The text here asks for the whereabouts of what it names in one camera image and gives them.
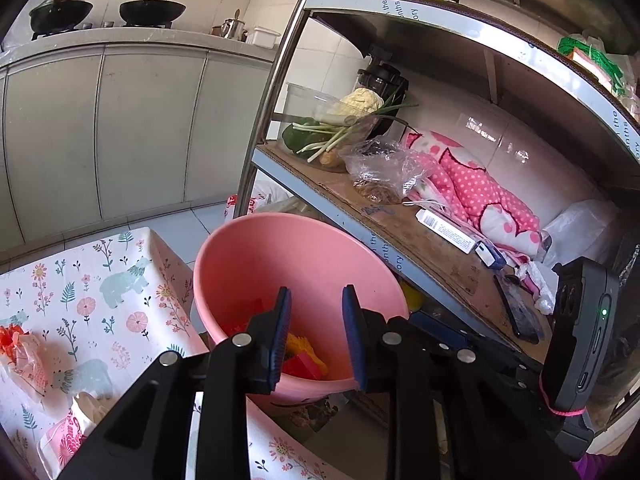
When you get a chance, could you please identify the brown cardboard sheet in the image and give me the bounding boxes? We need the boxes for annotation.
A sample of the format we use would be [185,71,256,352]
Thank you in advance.
[262,142,556,361]

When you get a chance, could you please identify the white red plastic bag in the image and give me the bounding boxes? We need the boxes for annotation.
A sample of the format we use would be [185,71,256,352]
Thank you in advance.
[224,191,301,221]

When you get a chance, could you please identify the gas stove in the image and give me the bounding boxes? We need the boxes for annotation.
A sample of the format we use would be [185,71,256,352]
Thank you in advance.
[31,20,173,41]

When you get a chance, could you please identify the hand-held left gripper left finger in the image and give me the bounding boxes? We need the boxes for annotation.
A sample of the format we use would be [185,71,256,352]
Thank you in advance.
[57,287,293,480]

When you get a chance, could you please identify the clear plastic tub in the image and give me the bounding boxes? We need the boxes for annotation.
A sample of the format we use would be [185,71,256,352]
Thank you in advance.
[286,81,346,126]

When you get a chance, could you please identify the floral bear print tablecloth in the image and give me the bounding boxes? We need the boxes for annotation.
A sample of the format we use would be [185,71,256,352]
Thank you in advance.
[0,226,351,480]

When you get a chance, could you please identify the small blue white box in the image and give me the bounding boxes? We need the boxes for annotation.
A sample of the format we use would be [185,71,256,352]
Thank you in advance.
[472,240,506,268]

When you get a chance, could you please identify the green white plastic package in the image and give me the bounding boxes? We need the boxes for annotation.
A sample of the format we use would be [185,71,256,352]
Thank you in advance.
[557,35,631,96]

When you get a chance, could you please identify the yellow plastic item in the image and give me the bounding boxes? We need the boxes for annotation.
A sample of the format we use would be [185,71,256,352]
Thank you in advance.
[400,282,426,311]

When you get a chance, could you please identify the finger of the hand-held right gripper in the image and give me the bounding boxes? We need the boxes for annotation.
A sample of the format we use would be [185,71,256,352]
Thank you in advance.
[407,310,548,401]

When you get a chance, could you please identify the black smartphone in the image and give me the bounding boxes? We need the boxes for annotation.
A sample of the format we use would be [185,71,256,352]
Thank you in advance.
[492,272,543,343]

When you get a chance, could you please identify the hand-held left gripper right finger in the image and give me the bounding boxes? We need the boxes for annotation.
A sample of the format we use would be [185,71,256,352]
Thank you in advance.
[341,285,581,480]

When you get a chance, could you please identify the pink plastic bucket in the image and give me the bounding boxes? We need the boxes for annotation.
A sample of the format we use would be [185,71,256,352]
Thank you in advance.
[192,212,411,403]

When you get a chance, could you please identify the white plastic container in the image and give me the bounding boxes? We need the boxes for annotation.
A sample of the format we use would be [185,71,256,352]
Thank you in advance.
[247,26,281,50]

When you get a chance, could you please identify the cauliflower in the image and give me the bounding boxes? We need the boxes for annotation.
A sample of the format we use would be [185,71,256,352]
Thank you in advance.
[325,87,385,123]

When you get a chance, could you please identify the pink polka dot cloth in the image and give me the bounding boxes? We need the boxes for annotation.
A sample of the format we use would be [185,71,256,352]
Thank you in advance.
[400,127,543,266]

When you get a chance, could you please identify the dark green vegetable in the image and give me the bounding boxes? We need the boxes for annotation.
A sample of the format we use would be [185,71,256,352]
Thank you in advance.
[281,119,331,155]

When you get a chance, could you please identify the person's right forearm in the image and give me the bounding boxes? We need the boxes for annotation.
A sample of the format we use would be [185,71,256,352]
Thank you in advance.
[572,452,608,480]

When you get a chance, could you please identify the black wok with lid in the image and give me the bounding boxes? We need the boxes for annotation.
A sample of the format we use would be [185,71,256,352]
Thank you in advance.
[28,0,94,35]

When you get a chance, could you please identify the pink white crumpled wrapper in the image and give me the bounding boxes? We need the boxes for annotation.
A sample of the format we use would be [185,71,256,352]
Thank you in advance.
[37,392,112,478]

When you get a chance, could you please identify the grey kitchen base cabinets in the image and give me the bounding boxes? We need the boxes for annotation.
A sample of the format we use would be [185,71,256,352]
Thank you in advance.
[0,42,278,266]

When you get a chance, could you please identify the plastic bag of nuts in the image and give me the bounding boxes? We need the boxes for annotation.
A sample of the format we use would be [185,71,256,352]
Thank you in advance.
[344,137,426,206]

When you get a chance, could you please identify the red and yellow toy pieces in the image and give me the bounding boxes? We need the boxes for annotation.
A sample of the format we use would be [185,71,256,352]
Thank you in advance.
[285,334,330,378]

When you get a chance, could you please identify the scallions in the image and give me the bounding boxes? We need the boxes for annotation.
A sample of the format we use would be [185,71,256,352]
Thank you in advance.
[292,102,420,163]

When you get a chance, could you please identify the metal shelf rack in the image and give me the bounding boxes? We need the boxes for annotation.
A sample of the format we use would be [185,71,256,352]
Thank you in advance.
[235,0,640,411]

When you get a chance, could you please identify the metal kettle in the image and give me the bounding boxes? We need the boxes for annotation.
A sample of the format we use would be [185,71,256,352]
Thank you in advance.
[220,8,247,41]

